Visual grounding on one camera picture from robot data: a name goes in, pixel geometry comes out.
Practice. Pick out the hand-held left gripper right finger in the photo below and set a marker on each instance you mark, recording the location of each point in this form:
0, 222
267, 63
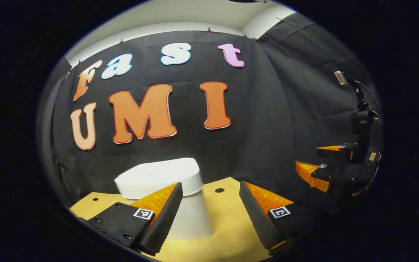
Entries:
260, 218

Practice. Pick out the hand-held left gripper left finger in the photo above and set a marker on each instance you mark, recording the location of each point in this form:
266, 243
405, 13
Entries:
166, 218

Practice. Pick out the white desktop garbage bin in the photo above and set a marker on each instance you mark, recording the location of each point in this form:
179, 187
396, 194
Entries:
158, 174

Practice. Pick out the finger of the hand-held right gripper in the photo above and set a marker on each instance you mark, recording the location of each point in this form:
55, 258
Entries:
335, 152
322, 176

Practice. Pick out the wooden desktop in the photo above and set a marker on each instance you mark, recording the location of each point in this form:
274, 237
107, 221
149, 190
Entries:
227, 225

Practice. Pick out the black backdrop cloth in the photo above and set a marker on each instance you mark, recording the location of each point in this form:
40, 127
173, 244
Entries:
267, 109

